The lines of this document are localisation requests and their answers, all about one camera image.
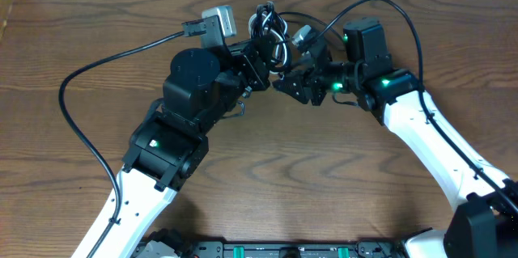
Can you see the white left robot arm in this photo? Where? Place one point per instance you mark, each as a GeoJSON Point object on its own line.
{"type": "Point", "coordinates": [203, 86]}

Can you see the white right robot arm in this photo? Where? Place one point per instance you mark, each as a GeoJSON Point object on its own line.
{"type": "Point", "coordinates": [482, 197]}

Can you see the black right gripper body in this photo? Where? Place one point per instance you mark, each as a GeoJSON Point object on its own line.
{"type": "Point", "coordinates": [320, 83]}

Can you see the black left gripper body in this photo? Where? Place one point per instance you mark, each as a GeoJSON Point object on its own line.
{"type": "Point", "coordinates": [252, 67]}

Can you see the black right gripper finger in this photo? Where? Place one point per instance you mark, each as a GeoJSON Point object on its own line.
{"type": "Point", "coordinates": [292, 85]}
{"type": "Point", "coordinates": [295, 70]}

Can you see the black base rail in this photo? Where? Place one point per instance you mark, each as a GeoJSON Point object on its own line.
{"type": "Point", "coordinates": [169, 243]}

